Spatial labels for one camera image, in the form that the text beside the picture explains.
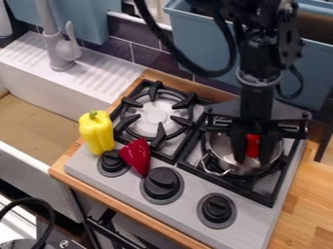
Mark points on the tap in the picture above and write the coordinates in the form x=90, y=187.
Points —
x=58, y=48

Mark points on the red bottle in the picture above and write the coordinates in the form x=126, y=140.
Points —
x=253, y=145

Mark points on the yellow toy pepper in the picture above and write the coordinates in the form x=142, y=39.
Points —
x=96, y=131

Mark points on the red toy pepper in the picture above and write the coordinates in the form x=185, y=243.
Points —
x=138, y=155

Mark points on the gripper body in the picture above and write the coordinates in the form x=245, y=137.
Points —
x=256, y=107

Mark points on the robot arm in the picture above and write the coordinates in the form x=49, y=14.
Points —
x=260, y=39

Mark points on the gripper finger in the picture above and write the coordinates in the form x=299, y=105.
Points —
x=269, y=147
x=238, y=146

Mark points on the silver pot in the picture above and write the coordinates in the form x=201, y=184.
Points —
x=223, y=152

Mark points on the toy stove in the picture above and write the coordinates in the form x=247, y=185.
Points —
x=182, y=201

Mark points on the toy sink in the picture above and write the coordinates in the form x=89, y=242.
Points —
x=30, y=129

